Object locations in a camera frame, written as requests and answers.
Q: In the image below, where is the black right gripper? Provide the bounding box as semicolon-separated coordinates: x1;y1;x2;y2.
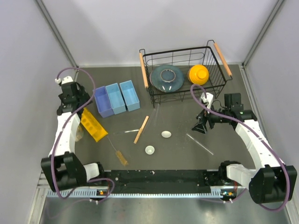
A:
192;103;230;134

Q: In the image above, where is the long glass test tube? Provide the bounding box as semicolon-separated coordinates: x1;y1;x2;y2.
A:
186;133;214;155

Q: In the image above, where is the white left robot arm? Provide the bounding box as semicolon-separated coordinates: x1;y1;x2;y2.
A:
41;80;106;192

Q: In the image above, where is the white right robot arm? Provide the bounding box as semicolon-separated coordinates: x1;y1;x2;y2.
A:
192;93;297;204

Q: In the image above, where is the purple plastic bin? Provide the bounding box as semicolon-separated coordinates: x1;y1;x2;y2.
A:
94;86;114;118

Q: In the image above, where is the beige ceramic mug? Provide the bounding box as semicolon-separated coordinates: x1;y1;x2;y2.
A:
75;125;84;142

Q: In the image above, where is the white oval dish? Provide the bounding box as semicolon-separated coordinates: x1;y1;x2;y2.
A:
161;131;171;138

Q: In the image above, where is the yellow test tube rack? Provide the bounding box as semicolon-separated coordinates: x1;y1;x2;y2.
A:
81;107;108;142

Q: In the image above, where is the light blue middle bin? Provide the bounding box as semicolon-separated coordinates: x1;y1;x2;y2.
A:
105;83;126;114

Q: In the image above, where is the light blue bin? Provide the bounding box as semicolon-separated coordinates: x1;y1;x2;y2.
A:
120;80;140;112
105;83;126;114

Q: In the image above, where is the yellow ribbed bowl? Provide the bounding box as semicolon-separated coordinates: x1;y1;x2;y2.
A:
187;64;209;85

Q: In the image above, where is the light blue right bin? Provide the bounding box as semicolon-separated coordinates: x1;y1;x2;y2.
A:
120;80;140;112

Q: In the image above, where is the dark blue ceramic plate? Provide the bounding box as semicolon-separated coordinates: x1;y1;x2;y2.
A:
149;64;185;92

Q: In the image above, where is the wooden test tube clamp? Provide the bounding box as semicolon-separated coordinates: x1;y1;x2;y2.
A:
134;116;149;144

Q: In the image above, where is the test tube brush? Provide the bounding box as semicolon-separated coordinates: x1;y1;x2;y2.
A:
108;138;128;166

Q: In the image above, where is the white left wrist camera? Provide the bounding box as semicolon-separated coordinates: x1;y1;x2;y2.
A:
55;76;74;85

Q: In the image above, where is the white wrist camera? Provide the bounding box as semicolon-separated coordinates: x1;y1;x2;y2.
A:
55;76;74;85
200;93;214;109

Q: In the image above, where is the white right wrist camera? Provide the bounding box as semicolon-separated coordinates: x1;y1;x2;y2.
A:
200;93;214;109

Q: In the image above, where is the black wire basket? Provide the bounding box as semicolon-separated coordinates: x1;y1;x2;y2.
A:
139;40;232;105

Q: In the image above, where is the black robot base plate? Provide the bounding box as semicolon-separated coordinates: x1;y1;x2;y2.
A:
79;169;236;194

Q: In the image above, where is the grey slotted cable duct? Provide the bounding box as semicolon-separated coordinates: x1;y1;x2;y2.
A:
46;186;236;199

